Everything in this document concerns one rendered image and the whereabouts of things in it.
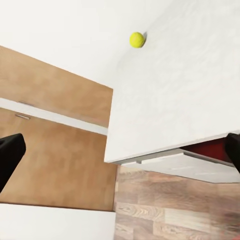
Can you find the sliding door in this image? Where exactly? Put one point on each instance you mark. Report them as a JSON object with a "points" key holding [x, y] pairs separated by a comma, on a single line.
{"points": [[63, 166], [35, 83]]}

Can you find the desk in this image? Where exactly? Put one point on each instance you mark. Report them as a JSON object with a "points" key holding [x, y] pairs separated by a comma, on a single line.
{"points": [[176, 98]]}

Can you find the tennis ball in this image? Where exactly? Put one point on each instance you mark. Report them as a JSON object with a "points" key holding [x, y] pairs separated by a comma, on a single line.
{"points": [[136, 40]]}

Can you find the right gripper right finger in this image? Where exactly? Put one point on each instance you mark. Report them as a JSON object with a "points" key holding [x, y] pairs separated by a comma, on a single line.
{"points": [[232, 149]]}

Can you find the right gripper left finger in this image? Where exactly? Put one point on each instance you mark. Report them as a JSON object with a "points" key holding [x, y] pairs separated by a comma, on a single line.
{"points": [[12, 149]]}

